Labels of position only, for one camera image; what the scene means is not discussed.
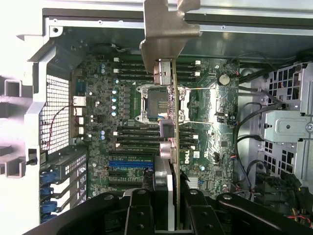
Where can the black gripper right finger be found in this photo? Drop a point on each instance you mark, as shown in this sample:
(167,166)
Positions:
(205,218)

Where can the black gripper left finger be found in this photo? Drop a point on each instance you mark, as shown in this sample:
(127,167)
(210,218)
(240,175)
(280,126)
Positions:
(140,215)

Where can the black PCIe expansion slot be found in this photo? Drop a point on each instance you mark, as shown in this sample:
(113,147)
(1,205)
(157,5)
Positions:
(124,184)
(129,155)

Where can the blue PCIe expansion slot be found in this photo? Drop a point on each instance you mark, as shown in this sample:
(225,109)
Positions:
(129,164)

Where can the green RAM stick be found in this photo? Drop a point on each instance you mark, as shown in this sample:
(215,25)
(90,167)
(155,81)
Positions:
(139,149)

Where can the green motherboard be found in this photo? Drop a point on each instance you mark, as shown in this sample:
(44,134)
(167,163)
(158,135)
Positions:
(215,137)

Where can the perforated metal slot cover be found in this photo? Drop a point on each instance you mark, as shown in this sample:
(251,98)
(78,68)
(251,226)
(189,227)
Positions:
(71,161)

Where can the blue expansion slot latch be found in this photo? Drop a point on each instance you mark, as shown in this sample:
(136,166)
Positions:
(47,177)
(49,210)
(49,191)

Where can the CPU socket locking lever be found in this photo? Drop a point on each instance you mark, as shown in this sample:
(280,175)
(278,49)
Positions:
(203,88)
(203,122)

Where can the metal CPU socket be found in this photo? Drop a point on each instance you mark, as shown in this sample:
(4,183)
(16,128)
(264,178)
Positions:
(151,100)

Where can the metal disk bay cage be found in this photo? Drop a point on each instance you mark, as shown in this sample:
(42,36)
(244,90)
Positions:
(286,124)

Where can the silver coin cell battery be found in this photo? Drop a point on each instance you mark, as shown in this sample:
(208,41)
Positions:
(224,79)

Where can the grey metal PC case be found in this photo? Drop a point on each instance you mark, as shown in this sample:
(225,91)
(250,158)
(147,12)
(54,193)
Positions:
(244,24)

